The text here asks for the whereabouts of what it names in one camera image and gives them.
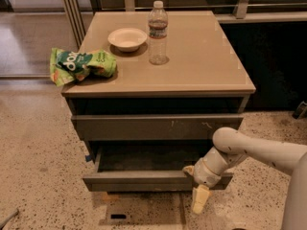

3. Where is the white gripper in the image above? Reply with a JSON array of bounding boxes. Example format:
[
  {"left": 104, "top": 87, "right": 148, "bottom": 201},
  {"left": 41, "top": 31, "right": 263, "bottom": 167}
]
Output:
[{"left": 182, "top": 158, "right": 221, "bottom": 215}]

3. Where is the clear plastic water bottle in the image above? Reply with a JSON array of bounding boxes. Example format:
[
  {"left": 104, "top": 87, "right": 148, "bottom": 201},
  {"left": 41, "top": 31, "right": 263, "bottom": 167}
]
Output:
[{"left": 148, "top": 1, "right": 168, "bottom": 65}]

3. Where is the metal railing frame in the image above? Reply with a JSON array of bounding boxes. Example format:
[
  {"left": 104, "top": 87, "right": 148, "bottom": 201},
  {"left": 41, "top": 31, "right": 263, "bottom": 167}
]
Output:
[{"left": 63, "top": 0, "right": 307, "bottom": 43}]

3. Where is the grey metal rod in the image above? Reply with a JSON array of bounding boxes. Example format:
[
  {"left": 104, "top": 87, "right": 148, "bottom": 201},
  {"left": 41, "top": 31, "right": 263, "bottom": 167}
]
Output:
[{"left": 0, "top": 208, "right": 19, "bottom": 230}]

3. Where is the grey top drawer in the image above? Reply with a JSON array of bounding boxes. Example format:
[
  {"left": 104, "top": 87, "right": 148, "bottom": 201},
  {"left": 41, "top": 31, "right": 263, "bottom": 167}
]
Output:
[{"left": 71, "top": 114, "right": 243, "bottom": 141}]

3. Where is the white bowl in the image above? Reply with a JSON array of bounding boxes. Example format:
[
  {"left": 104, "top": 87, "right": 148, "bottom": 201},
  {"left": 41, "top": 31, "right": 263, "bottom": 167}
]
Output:
[{"left": 107, "top": 28, "right": 147, "bottom": 53}]

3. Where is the grey drawer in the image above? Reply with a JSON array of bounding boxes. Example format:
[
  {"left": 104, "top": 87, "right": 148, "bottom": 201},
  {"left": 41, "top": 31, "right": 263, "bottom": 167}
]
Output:
[
  {"left": 71, "top": 114, "right": 243, "bottom": 141},
  {"left": 82, "top": 144, "right": 234, "bottom": 193}
]

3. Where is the grey drawer cabinet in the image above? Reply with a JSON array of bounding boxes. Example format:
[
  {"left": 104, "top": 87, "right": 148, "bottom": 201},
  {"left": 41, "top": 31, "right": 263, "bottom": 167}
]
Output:
[{"left": 60, "top": 10, "right": 257, "bottom": 194}]

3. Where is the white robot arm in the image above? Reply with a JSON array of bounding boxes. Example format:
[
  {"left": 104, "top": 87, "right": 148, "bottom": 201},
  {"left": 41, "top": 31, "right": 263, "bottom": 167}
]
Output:
[{"left": 183, "top": 127, "right": 307, "bottom": 230}]

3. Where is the green chip bag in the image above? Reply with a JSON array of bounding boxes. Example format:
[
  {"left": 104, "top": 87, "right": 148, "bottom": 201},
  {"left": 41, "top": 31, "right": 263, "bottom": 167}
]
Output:
[{"left": 50, "top": 48, "right": 116, "bottom": 86}]

